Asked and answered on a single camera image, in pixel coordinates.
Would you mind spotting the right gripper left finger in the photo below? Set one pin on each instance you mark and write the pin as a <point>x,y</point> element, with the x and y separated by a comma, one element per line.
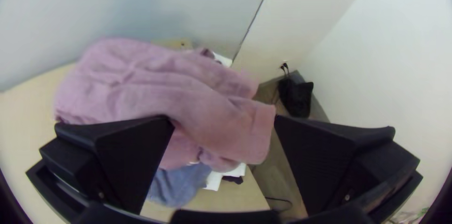
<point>120,160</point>

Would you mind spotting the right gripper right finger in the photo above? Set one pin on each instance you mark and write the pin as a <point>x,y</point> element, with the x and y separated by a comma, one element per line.
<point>335,164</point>

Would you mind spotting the mauve t-shirt with white print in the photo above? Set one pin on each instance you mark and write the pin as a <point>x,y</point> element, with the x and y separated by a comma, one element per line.
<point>166,93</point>

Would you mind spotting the pile of folded clothes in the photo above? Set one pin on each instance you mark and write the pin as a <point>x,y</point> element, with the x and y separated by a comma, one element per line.
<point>176,185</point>

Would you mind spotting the black bag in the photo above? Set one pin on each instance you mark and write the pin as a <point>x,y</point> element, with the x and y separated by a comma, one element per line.
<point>296,98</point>

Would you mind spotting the white wall socket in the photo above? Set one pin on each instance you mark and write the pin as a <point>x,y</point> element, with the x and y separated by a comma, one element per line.
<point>283,63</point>

